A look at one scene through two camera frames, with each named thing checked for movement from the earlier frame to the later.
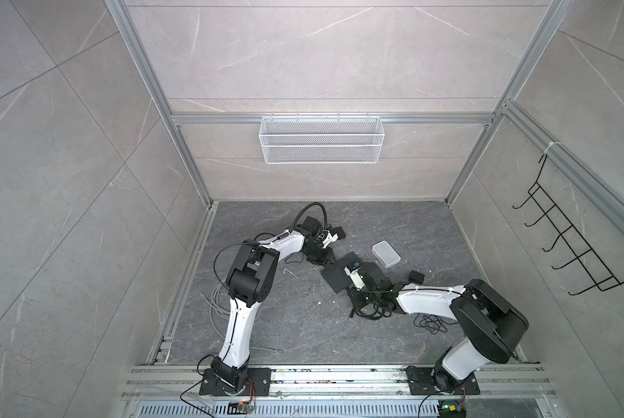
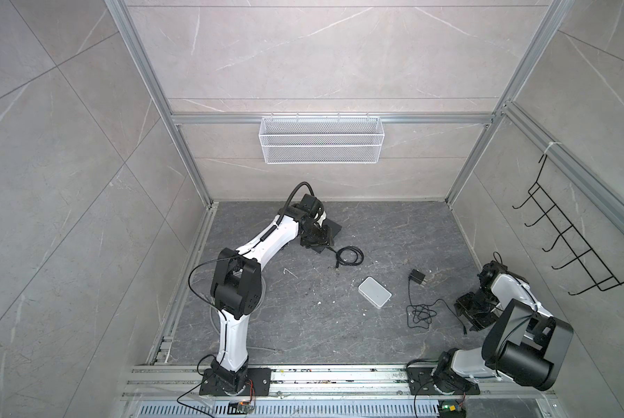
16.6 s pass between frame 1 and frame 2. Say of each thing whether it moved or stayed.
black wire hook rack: stayed
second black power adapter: stayed
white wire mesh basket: stayed
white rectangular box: moved
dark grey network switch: moved
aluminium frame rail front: stayed
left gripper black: moved
